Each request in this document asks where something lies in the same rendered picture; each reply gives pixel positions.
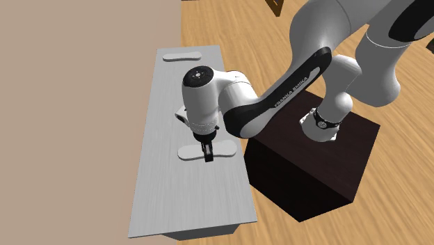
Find dark robot stand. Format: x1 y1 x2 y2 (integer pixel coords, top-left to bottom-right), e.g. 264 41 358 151
243 89 381 223

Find grey table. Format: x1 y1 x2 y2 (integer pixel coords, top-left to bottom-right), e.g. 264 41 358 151
127 45 259 242

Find white flat oblong object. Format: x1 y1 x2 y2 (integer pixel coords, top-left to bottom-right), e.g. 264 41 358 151
177 139 237 162
162 51 203 63

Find brown wooden furniture piece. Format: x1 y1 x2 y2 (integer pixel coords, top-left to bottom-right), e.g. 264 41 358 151
265 0 284 17

